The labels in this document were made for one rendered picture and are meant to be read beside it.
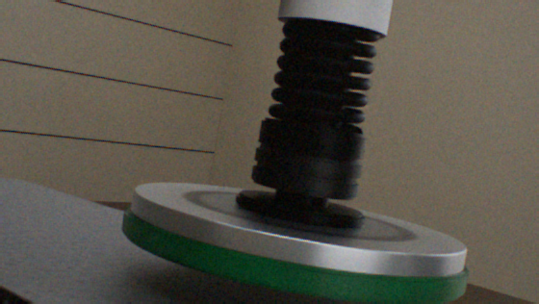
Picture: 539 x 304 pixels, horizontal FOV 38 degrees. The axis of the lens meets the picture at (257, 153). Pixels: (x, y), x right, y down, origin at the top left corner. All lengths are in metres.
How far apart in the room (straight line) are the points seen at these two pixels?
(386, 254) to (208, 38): 6.70
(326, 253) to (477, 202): 5.35
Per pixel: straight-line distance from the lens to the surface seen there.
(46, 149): 6.18
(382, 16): 0.49
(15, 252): 0.54
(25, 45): 5.99
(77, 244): 0.59
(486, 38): 5.86
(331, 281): 0.41
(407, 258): 0.43
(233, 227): 0.41
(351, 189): 0.49
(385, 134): 6.15
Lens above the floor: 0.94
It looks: 3 degrees down
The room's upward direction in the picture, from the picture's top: 10 degrees clockwise
